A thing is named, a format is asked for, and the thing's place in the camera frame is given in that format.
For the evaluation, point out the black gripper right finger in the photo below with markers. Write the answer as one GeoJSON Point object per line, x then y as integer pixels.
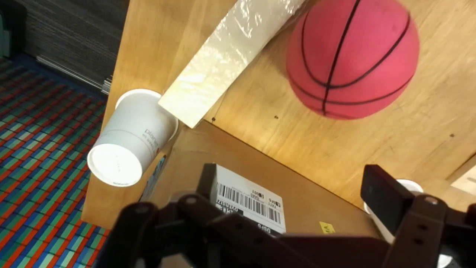
{"type": "Point", "coordinates": [386, 197]}

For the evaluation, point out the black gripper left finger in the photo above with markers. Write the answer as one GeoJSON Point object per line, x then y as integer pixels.
{"type": "Point", "coordinates": [208, 180]}

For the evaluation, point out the pink basketball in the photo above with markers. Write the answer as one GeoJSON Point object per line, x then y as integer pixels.
{"type": "Point", "coordinates": [352, 58]}

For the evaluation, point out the cardboard box with label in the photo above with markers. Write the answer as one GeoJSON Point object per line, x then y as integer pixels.
{"type": "Point", "coordinates": [309, 207]}

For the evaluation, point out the white barcode label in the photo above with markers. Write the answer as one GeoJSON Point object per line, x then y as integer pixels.
{"type": "Point", "coordinates": [236, 194]}

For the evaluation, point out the white paper cup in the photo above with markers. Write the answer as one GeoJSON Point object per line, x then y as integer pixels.
{"type": "Point", "coordinates": [132, 139]}

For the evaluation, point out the wooden peg toy board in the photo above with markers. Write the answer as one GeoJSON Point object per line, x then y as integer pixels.
{"type": "Point", "coordinates": [236, 42]}

